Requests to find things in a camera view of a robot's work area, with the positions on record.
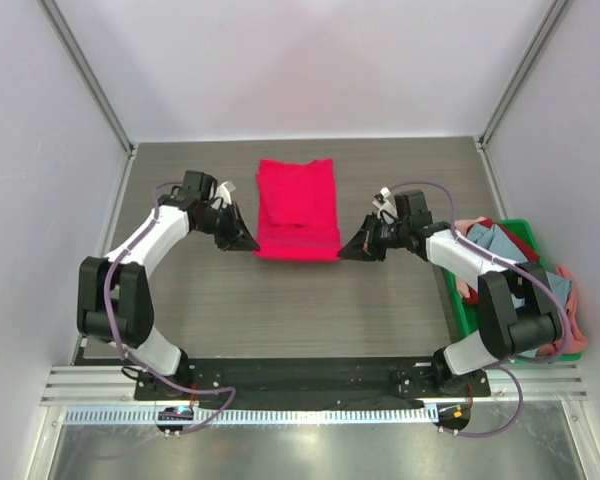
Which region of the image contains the dark red t-shirt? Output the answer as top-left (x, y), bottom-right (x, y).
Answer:
top-left (462, 216), bottom-right (541, 307)

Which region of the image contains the pink t-shirt in bin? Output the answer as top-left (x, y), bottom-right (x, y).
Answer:
top-left (452, 215), bottom-right (590, 357)

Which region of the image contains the right aluminium corner post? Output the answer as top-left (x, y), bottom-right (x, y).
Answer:
top-left (475, 0), bottom-right (573, 151)

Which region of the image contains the white slotted cable duct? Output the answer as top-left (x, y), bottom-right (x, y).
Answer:
top-left (63, 404), bottom-right (438, 427)

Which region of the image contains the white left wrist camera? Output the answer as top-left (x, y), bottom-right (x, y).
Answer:
top-left (213, 181), bottom-right (236, 205)

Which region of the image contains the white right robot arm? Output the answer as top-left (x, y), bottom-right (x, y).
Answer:
top-left (338, 182), bottom-right (572, 388)

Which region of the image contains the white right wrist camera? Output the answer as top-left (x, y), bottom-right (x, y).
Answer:
top-left (372, 187), bottom-right (397, 223)

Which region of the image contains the aluminium corner post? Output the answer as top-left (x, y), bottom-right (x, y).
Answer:
top-left (37, 0), bottom-right (134, 158)
top-left (475, 0), bottom-right (573, 151)

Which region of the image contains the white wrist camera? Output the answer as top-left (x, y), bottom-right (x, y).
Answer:
top-left (372, 187), bottom-right (397, 223)
top-left (213, 181), bottom-right (236, 205)

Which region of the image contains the left aluminium corner post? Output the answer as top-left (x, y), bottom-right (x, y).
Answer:
top-left (37, 0), bottom-right (134, 158)

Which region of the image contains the light blue t-shirt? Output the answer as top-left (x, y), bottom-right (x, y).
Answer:
top-left (466, 218), bottom-right (576, 359)

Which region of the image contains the green plastic bin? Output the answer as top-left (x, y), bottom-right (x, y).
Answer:
top-left (438, 218), bottom-right (584, 369)

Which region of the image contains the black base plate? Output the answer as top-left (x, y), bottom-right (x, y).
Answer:
top-left (132, 357), bottom-right (492, 401)

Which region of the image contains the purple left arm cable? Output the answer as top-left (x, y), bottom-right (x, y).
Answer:
top-left (102, 180), bottom-right (237, 435)

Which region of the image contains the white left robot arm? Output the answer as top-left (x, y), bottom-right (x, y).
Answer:
top-left (77, 170), bottom-right (259, 394)

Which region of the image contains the aluminium frame rail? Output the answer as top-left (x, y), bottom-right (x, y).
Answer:
top-left (42, 357), bottom-right (587, 411)

